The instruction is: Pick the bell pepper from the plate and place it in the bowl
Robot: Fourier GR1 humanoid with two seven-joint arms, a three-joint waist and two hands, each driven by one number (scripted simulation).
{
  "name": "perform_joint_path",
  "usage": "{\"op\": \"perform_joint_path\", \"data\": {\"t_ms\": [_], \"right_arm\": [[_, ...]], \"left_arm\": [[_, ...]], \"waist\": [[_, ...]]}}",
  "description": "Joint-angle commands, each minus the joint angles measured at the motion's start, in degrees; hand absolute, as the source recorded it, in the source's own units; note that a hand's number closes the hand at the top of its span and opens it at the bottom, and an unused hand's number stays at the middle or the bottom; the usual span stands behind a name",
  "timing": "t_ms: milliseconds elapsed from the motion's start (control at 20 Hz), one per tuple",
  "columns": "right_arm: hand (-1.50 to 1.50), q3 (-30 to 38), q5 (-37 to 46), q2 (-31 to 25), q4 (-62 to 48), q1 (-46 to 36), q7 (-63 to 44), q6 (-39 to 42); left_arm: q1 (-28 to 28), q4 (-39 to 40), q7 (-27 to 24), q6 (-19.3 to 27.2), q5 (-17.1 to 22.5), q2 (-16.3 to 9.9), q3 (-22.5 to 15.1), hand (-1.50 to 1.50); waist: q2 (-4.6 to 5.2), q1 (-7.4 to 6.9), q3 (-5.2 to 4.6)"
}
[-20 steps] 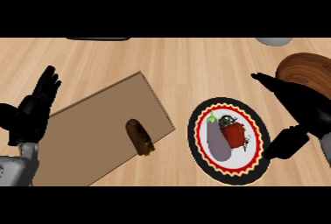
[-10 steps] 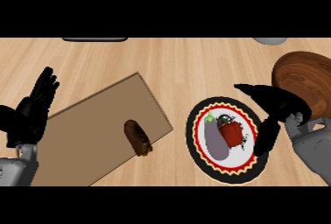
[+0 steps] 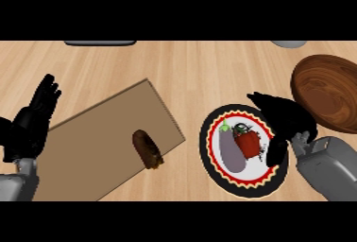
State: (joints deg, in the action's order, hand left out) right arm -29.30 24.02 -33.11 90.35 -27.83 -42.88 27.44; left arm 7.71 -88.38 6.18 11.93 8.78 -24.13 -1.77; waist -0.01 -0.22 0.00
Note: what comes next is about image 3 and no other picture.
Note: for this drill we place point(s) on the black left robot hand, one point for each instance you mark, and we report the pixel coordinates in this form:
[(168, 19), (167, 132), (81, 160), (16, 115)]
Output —
[(32, 123)]

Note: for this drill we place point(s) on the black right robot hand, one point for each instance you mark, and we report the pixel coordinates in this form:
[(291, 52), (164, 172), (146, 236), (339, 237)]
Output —
[(288, 115)]

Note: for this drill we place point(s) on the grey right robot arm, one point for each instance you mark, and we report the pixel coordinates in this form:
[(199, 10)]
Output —
[(323, 167)]

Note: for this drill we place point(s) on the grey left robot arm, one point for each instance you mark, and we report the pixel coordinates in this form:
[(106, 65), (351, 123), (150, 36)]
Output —
[(18, 179)]

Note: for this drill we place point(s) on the brown wooden bowl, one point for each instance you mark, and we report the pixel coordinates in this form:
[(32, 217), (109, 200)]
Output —
[(329, 93)]

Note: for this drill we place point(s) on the red bell pepper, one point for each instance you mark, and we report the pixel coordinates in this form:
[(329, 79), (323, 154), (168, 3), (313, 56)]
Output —
[(248, 142)]

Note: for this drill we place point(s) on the black-rimmed patterned plate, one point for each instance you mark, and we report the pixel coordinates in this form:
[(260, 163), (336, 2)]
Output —
[(215, 151)]

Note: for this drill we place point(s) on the purple eggplant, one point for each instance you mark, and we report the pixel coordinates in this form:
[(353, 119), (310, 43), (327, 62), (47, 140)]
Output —
[(230, 151)]

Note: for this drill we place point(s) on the tan cutting board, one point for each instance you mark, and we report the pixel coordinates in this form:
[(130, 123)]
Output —
[(109, 141)]

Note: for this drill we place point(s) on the grey rounded object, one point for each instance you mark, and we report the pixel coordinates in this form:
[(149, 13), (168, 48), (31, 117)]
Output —
[(289, 43)]

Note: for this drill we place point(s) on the brown sweet potato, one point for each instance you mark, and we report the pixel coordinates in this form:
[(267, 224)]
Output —
[(146, 149)]

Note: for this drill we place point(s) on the dark grey flat object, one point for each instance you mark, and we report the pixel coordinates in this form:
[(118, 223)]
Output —
[(99, 42)]

